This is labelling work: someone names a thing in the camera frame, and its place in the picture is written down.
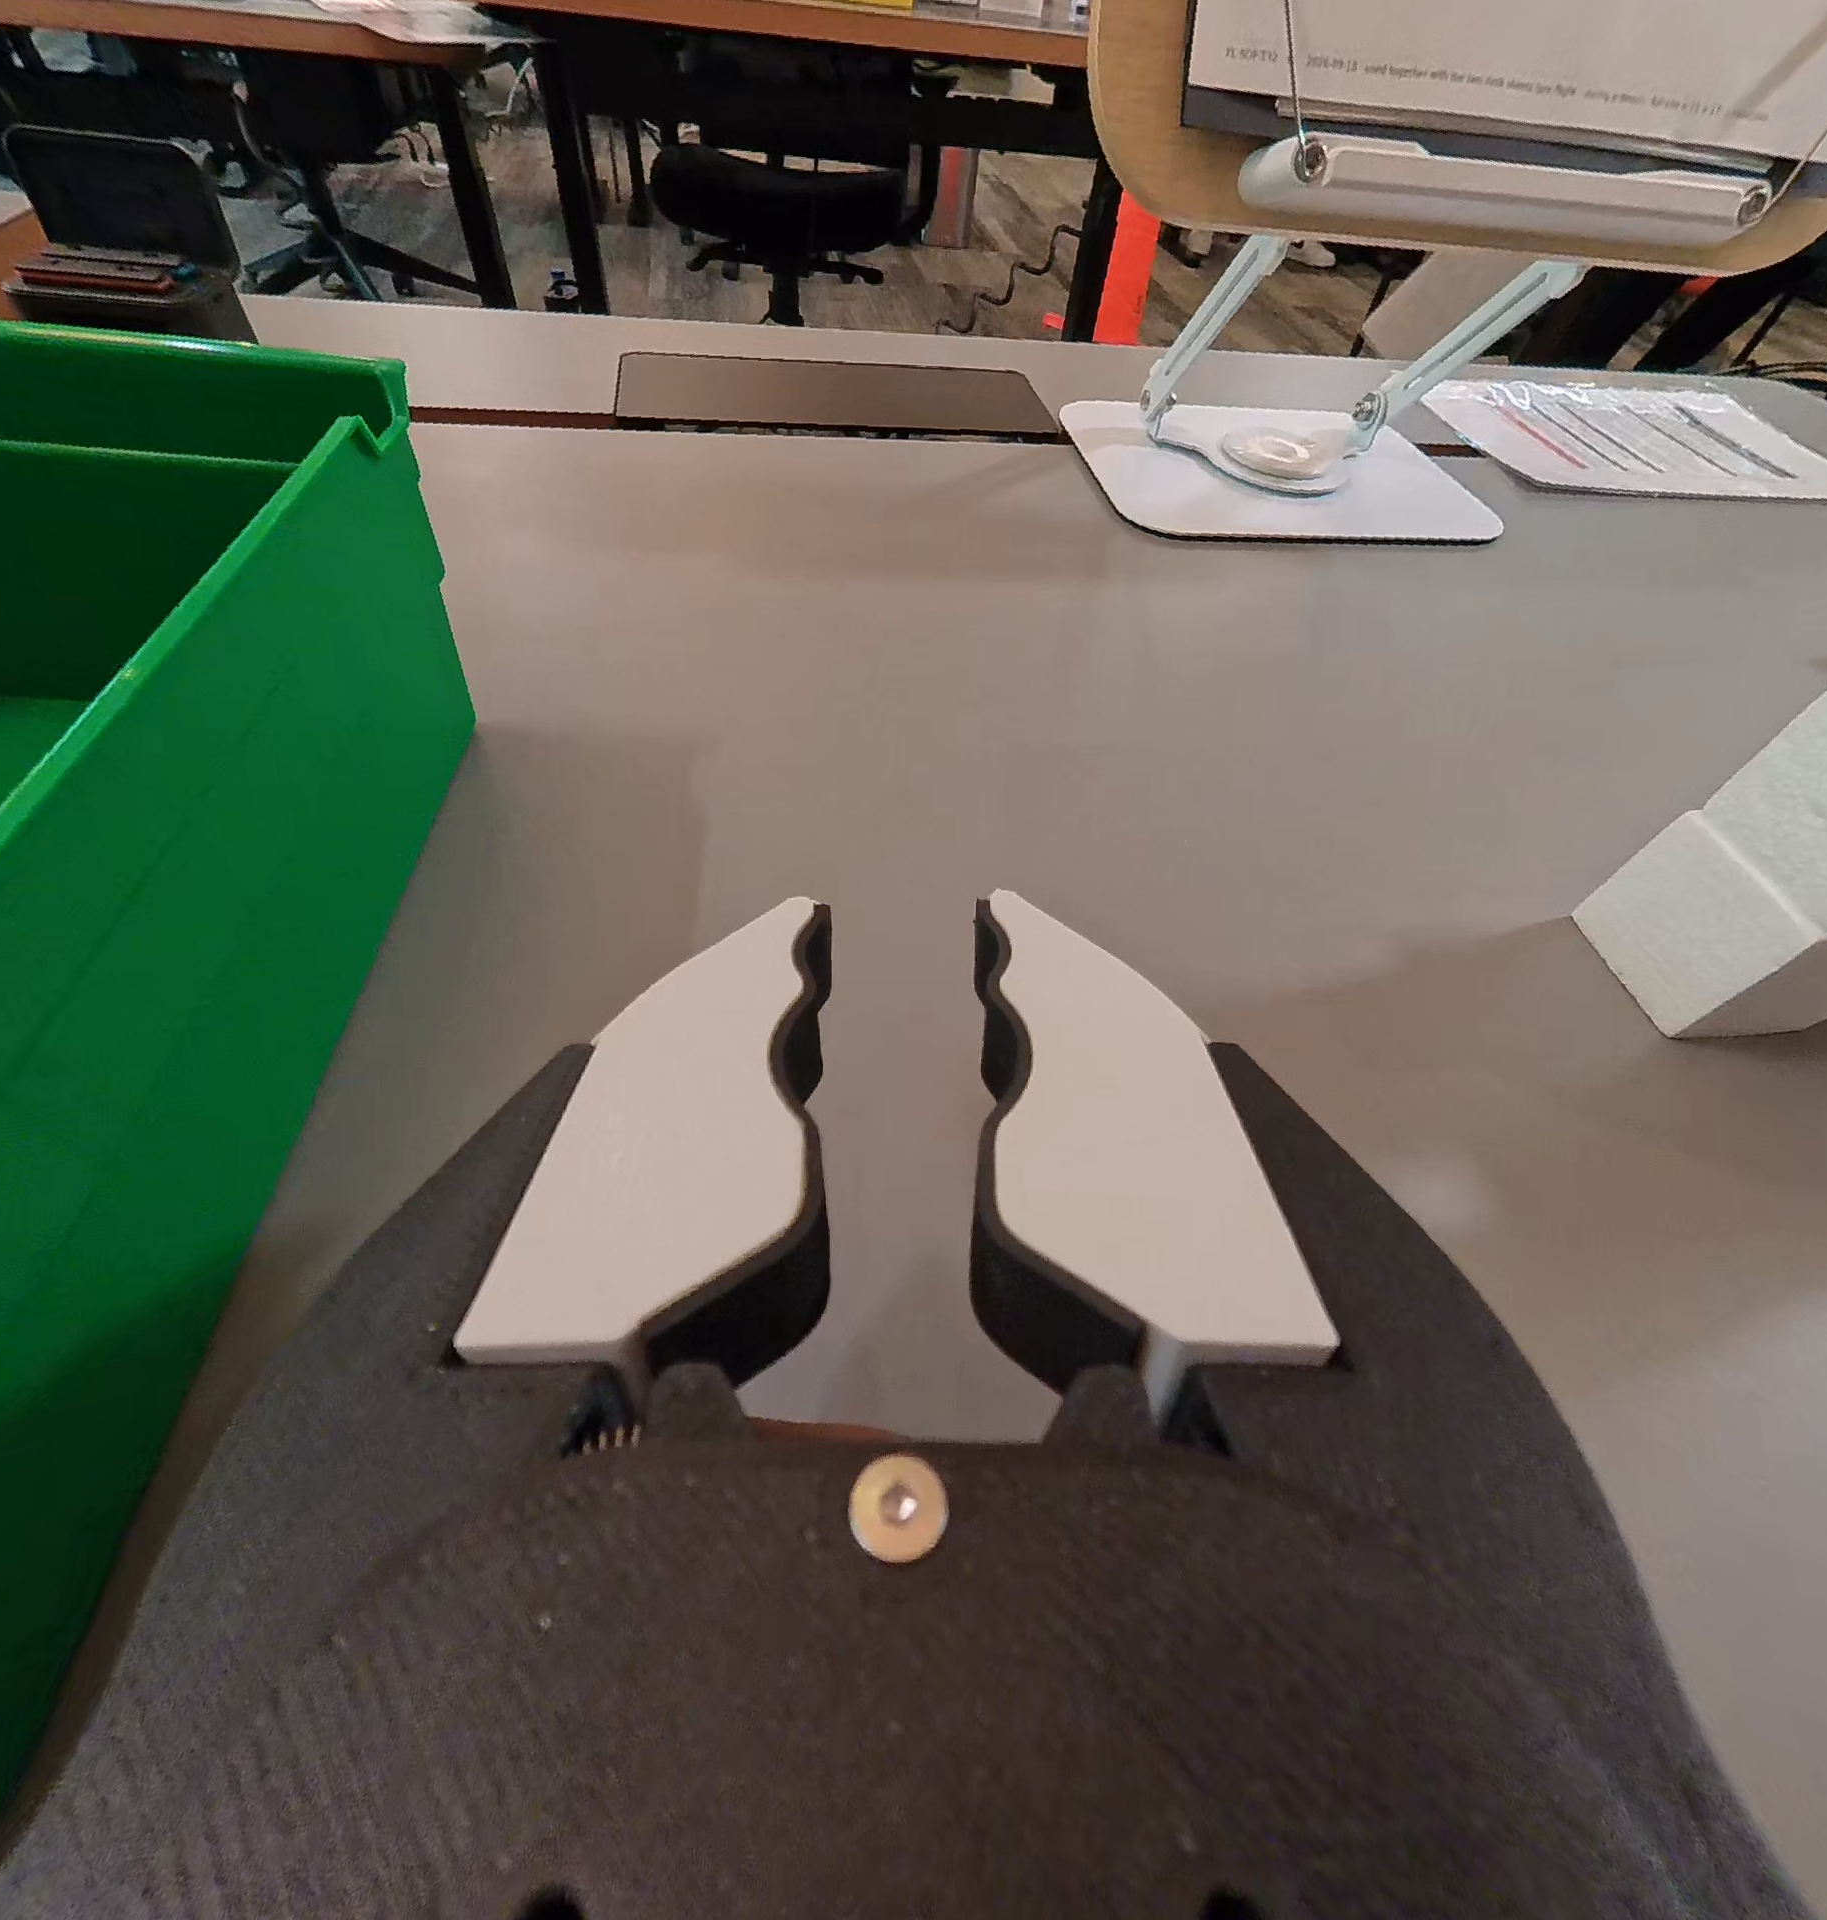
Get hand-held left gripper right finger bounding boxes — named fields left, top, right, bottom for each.
left=973, top=887, right=1343, bottom=1430

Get dark desk cable flap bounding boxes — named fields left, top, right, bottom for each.
left=613, top=351, right=1065, bottom=439

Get green plastic bin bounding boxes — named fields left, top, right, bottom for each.
left=0, top=313, right=479, bottom=1848

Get orange cone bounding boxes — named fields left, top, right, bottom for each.
left=1093, top=193, right=1161, bottom=347

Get black case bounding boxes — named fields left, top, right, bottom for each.
left=0, top=123, right=261, bottom=347

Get wooden document holder stand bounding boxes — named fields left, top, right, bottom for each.
left=1059, top=0, right=1827, bottom=541

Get black office chair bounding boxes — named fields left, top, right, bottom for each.
left=649, top=137, right=915, bottom=327

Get laminated instruction sheet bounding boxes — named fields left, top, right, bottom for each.
left=1419, top=373, right=1827, bottom=501

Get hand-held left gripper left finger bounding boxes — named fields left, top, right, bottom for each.
left=451, top=895, right=835, bottom=1428

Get grey desk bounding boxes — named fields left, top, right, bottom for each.
left=177, top=291, right=1827, bottom=1920

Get white paper sheets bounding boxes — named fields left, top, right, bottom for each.
left=1183, top=0, right=1827, bottom=197

